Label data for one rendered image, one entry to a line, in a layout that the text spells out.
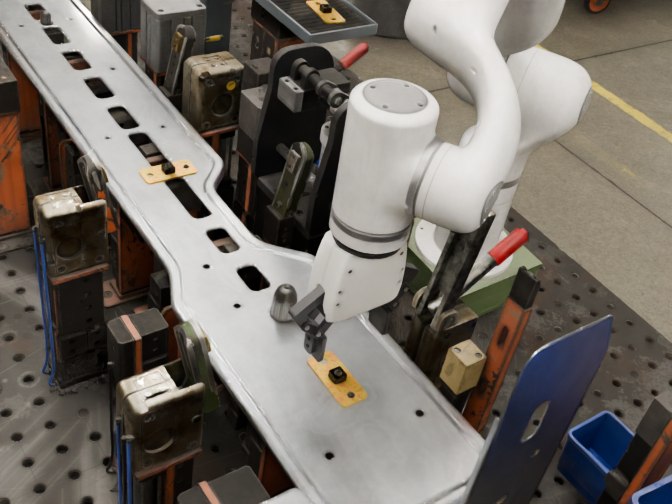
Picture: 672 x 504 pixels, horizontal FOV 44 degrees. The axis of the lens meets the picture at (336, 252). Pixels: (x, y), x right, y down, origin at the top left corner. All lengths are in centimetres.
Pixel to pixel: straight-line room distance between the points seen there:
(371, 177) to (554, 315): 95
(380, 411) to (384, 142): 37
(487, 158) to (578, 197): 261
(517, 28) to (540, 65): 14
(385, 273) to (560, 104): 56
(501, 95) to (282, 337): 44
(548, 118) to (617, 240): 189
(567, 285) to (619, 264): 136
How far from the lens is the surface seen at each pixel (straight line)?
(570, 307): 172
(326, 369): 104
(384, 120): 75
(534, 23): 124
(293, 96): 125
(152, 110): 147
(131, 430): 96
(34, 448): 134
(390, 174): 78
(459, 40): 82
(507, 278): 160
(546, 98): 136
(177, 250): 118
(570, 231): 318
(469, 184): 77
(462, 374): 101
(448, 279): 103
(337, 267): 86
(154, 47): 158
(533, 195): 330
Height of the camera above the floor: 177
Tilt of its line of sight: 39 degrees down
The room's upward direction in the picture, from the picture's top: 11 degrees clockwise
